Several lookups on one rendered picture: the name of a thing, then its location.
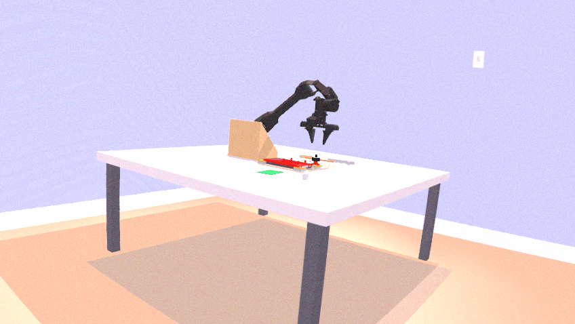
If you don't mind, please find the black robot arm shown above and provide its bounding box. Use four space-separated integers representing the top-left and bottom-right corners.
254 80 340 133

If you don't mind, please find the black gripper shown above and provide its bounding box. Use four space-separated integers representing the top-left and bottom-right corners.
300 110 339 145

